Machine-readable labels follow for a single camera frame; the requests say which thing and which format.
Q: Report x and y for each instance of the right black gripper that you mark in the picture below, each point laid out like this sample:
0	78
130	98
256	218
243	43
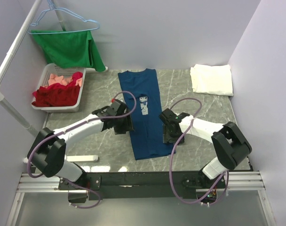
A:
166	136

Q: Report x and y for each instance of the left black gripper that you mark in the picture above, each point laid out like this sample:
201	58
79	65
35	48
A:
128	126

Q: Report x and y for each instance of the blue mickey t shirt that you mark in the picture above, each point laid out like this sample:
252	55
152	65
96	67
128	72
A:
147	136

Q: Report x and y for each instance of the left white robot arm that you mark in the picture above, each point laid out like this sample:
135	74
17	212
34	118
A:
49	148

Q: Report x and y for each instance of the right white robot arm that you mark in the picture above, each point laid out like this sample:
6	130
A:
230	145

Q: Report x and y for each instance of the white rack foot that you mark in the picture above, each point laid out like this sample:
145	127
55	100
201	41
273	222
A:
75	158

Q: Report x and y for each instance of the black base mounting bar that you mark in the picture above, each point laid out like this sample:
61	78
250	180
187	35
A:
189	187

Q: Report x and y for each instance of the magenta garment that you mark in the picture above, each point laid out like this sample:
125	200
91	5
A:
77	77

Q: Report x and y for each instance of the folded white t shirt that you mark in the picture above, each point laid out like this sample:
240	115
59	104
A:
213	80

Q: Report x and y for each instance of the dark red garment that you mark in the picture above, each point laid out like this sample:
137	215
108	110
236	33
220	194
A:
56	95

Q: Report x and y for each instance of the pink garment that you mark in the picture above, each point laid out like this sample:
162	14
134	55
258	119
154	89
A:
62	80

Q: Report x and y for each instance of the green hanging cloth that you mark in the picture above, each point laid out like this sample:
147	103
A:
69	49

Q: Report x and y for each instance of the white clothes rack pole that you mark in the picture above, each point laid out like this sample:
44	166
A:
24	71

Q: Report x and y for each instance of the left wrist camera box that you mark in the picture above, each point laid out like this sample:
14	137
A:
115	102

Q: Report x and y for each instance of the aluminium rail frame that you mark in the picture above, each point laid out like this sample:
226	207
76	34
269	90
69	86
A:
239	181

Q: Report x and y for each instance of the light blue wire hanger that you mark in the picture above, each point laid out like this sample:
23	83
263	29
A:
52	6

